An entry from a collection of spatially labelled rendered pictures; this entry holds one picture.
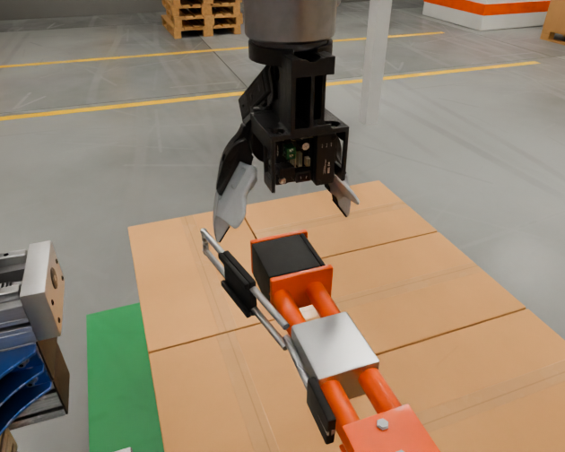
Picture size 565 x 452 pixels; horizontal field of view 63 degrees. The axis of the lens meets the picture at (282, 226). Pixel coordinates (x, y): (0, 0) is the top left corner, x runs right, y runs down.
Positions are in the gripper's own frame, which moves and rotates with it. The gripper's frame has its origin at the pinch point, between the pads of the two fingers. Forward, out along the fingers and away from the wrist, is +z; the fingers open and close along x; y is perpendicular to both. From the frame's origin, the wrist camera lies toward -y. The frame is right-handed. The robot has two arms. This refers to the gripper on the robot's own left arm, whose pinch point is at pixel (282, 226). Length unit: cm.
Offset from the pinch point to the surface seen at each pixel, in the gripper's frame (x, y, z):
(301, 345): -2.6, 12.7, 5.0
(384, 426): 0.4, 22.8, 4.8
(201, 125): 45, -331, 114
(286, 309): -2.1, 7.1, 5.6
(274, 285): -2.4, 4.1, 4.7
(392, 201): 75, -88, 60
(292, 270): 0.1, 3.0, 4.1
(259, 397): 2, -22, 60
